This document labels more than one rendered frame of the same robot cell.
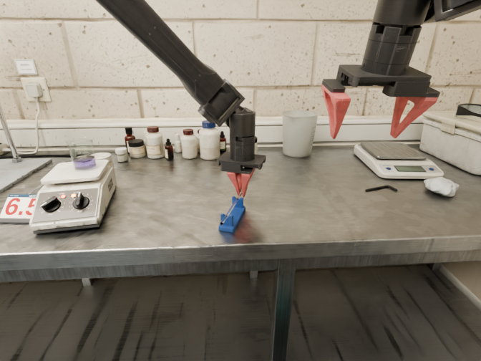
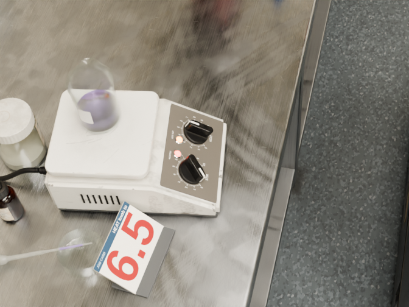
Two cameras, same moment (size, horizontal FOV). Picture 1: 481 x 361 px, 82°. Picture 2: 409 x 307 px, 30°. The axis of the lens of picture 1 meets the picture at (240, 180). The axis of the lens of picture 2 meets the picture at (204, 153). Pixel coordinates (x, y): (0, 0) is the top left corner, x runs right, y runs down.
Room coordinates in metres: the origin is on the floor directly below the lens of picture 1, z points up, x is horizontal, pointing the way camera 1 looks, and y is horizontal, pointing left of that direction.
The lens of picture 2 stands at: (0.30, 0.82, 1.55)
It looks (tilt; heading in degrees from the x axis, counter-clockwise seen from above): 57 degrees down; 293
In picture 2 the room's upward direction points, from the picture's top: 7 degrees counter-clockwise
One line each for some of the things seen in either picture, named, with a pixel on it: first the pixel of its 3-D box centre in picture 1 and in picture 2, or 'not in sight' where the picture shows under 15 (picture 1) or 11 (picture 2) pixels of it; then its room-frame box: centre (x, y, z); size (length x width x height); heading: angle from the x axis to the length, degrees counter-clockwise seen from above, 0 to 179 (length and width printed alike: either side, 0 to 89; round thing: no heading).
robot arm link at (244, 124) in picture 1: (241, 122); not in sight; (0.61, 0.00, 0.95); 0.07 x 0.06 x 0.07; 15
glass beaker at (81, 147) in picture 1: (84, 152); (95, 97); (0.62, 0.37, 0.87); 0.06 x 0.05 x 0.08; 112
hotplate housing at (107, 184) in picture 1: (79, 192); (131, 153); (0.59, 0.38, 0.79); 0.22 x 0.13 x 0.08; 12
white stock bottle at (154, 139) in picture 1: (154, 142); not in sight; (0.96, 0.31, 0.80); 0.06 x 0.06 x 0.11
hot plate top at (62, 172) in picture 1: (77, 170); (103, 132); (0.61, 0.39, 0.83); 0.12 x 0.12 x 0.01; 12
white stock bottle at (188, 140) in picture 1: (189, 143); not in sight; (0.96, 0.18, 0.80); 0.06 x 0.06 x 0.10
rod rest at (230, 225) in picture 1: (232, 212); not in sight; (0.53, 0.02, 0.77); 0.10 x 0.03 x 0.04; 164
